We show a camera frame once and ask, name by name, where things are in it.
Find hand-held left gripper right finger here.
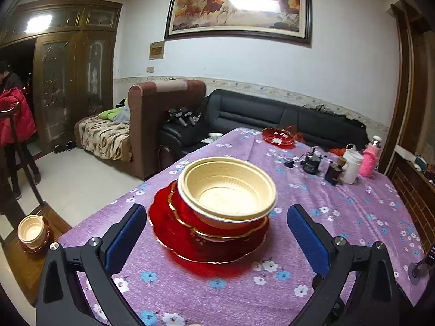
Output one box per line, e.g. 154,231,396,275
287,204,418,326

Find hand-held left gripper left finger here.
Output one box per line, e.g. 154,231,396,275
36,204,147,326

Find large red plate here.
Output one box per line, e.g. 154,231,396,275
148,185,267,264

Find red gold-rimmed plate with sticker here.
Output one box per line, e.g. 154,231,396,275
168,181,270,242

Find white bowl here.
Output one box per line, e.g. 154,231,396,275
194,209,269,230

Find cream plastic bowl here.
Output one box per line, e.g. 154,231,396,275
177,157,278,221

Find purple floral tablecloth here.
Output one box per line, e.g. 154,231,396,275
56,127,429,326

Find dark boxy device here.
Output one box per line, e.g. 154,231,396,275
324,158,347,186

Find black charger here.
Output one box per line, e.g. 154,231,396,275
302,153,323,175

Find white cup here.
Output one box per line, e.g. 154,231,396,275
341,144,364,184

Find pink bottle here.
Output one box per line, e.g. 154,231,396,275
359,136,382,178

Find small red plate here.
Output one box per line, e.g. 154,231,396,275
261,126,298,149

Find pair of dark shoes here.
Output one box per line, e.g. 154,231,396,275
54,141,78,153

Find wooden side table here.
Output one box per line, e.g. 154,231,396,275
0,202,73,308

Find brown sofa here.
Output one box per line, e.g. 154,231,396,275
75,79,207,181

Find dark stand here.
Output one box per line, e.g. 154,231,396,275
409,243,435,286

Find grey cloth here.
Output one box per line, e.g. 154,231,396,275
112,105,132,125

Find green cloth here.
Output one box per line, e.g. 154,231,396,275
98,108,126,121

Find black leather sofa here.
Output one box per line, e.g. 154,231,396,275
159,89,369,159

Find black items on sofa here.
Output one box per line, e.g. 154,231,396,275
166,107,202,127

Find wooden stand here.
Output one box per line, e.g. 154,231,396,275
0,103,47,213

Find wooden glass door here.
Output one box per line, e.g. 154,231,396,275
0,0,123,153

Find wooden cabinet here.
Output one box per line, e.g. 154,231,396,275
377,0,435,245

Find framed horse painting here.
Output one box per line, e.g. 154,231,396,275
164,0,312,48

